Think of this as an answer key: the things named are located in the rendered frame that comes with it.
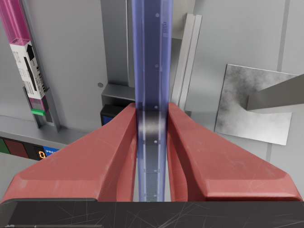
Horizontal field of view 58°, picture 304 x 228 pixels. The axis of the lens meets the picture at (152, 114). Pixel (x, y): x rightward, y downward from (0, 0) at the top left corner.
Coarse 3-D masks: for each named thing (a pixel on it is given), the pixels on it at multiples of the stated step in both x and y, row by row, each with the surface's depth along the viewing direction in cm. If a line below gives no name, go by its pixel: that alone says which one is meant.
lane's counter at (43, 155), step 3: (33, 147) 38; (36, 147) 38; (39, 147) 38; (36, 150) 38; (39, 150) 38; (42, 150) 38; (36, 153) 39; (39, 153) 39; (42, 153) 39; (45, 153) 38; (39, 156) 39; (42, 156) 39; (45, 156) 39; (39, 159) 40
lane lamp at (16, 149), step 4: (4, 140) 38; (8, 140) 38; (8, 144) 39; (12, 144) 39; (16, 144) 38; (20, 144) 38; (12, 148) 39; (16, 148) 39; (20, 148) 39; (24, 148) 39; (12, 152) 40; (16, 152) 40; (20, 152) 40; (24, 152) 39; (20, 156) 40; (24, 156) 40
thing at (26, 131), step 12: (0, 120) 32; (12, 120) 32; (24, 120) 32; (0, 132) 31; (12, 132) 31; (24, 132) 31; (36, 132) 31; (48, 132) 31; (60, 132) 31; (72, 132) 31; (48, 144) 31; (60, 144) 30
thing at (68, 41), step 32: (32, 0) 21; (64, 0) 21; (96, 0) 20; (0, 32) 24; (32, 32) 23; (64, 32) 23; (96, 32) 22; (0, 64) 27; (64, 64) 25; (96, 64) 24; (0, 96) 30; (64, 96) 28; (96, 96) 27; (96, 128) 30
